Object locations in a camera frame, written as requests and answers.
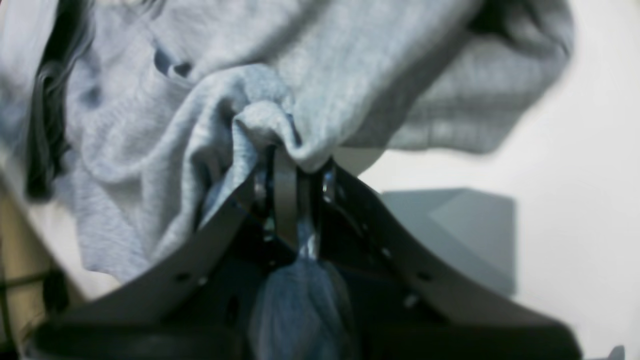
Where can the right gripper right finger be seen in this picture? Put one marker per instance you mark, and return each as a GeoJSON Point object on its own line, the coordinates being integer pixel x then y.
{"type": "Point", "coordinates": [407, 303]}

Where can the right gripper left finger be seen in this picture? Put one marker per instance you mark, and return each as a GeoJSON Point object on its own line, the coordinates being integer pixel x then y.
{"type": "Point", "coordinates": [195, 304]}

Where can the grey T-shirt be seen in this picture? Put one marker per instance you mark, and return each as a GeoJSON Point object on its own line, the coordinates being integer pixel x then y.
{"type": "Point", "coordinates": [144, 116]}

